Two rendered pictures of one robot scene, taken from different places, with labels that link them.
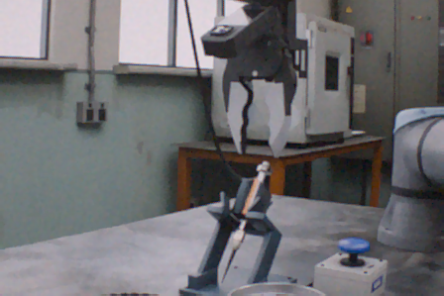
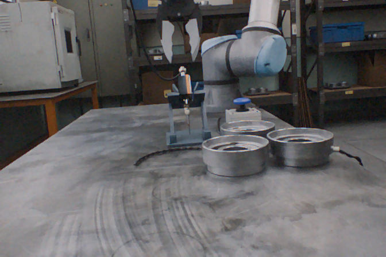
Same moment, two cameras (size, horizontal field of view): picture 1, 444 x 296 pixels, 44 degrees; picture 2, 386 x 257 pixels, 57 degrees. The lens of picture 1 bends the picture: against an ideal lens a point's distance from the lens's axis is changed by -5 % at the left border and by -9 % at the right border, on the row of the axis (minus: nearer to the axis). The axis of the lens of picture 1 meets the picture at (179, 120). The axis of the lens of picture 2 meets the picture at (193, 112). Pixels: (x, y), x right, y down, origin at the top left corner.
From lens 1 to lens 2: 44 cm
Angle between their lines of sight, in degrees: 41
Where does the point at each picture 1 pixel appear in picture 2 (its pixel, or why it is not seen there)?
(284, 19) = not seen: outside the picture
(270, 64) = (188, 8)
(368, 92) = not seen: hidden behind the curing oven
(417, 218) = (227, 94)
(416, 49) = (105, 25)
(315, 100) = (64, 59)
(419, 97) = (111, 54)
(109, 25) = not seen: outside the picture
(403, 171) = (215, 71)
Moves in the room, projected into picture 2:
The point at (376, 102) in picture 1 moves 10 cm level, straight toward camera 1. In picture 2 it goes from (83, 61) to (83, 61)
